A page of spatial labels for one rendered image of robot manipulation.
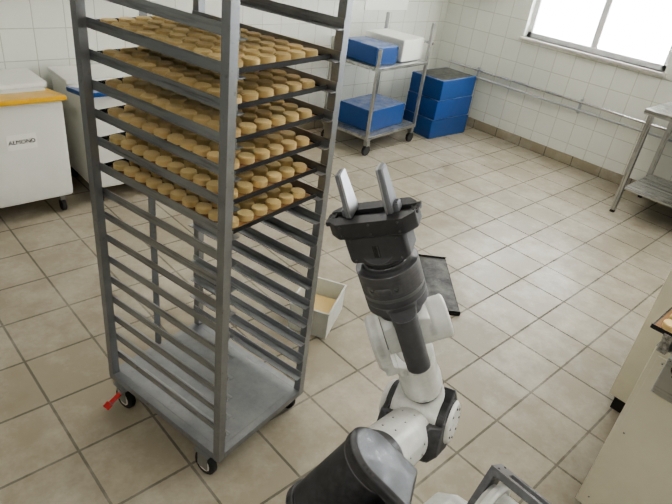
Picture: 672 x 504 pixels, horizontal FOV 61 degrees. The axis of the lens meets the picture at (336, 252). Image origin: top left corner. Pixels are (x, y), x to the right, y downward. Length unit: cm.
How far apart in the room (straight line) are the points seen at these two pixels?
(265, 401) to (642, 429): 136
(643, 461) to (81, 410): 211
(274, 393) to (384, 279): 170
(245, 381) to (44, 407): 82
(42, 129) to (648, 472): 342
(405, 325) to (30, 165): 328
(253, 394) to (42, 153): 212
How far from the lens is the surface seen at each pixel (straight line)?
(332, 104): 180
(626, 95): 594
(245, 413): 233
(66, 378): 277
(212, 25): 148
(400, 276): 74
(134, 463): 240
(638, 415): 217
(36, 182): 389
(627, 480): 233
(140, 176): 194
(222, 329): 177
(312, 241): 199
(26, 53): 436
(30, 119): 375
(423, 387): 97
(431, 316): 82
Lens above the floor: 185
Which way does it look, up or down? 30 degrees down
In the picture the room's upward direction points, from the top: 8 degrees clockwise
